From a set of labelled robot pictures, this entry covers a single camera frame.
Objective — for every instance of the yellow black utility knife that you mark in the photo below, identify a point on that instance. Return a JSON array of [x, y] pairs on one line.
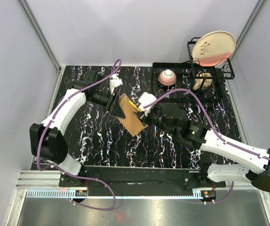
[[134, 106]]

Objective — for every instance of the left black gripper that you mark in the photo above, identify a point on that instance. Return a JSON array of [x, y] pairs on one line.
[[114, 108]]

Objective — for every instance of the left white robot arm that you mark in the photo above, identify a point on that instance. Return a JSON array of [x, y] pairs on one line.
[[47, 138]]

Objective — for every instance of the beige ceramic mug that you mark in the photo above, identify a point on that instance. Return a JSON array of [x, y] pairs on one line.
[[203, 82]]

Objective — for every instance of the cream pink plate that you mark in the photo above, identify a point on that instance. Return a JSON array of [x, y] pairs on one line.
[[213, 48]]

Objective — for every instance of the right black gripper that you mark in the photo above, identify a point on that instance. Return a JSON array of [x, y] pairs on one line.
[[141, 115]]

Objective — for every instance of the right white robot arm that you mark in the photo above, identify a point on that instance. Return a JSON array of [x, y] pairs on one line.
[[252, 164]]

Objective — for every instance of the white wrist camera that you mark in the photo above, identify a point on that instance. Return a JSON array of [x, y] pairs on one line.
[[115, 82], [144, 100]]

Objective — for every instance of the black wire dish rack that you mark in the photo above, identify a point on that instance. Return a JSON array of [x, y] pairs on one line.
[[188, 71]]

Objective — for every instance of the pink patterned bowl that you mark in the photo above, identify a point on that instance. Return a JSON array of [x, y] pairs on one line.
[[167, 77]]

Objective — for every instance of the aluminium frame rail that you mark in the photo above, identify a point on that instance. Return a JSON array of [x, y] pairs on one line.
[[35, 25]]

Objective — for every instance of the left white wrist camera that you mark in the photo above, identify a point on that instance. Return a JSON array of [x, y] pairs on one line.
[[115, 82]]

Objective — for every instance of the brown cardboard express box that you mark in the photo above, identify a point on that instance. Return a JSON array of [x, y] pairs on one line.
[[132, 124]]

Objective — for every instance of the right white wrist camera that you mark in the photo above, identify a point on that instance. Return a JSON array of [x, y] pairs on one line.
[[144, 100]]

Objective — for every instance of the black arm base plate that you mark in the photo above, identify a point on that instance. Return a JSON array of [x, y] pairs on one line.
[[182, 178]]

